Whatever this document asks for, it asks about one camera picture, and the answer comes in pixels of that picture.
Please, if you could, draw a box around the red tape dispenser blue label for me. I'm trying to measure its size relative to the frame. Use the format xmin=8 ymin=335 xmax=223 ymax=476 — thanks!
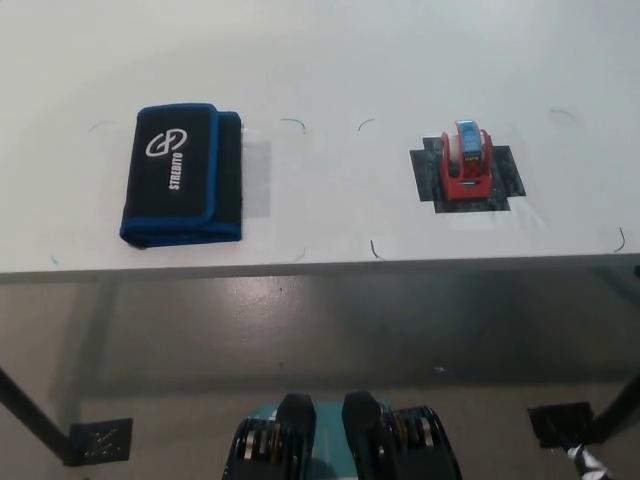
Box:
xmin=438 ymin=118 xmax=494 ymax=202

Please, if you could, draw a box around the black floor tape patch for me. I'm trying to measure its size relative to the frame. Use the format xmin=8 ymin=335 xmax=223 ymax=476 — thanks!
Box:
xmin=68 ymin=417 xmax=134 ymax=467
xmin=527 ymin=402 xmax=596 ymax=448

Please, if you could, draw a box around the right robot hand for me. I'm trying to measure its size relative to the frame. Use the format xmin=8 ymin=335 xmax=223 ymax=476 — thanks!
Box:
xmin=563 ymin=439 xmax=602 ymax=480

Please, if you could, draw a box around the black tape patch on table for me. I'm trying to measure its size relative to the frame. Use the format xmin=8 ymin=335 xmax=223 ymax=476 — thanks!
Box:
xmin=409 ymin=133 xmax=528 ymax=215

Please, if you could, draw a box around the robot body black teal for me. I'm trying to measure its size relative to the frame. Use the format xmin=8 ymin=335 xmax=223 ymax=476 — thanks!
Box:
xmin=222 ymin=392 xmax=464 ymax=480

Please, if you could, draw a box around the black blue-trimmed Strebito pouch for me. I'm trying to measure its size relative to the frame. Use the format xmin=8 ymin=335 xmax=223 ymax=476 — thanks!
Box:
xmin=117 ymin=102 xmax=245 ymax=250

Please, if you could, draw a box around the black table leg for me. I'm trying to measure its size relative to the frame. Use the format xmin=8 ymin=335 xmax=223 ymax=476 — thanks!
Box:
xmin=589 ymin=367 xmax=640 ymax=444
xmin=0 ymin=366 xmax=71 ymax=464

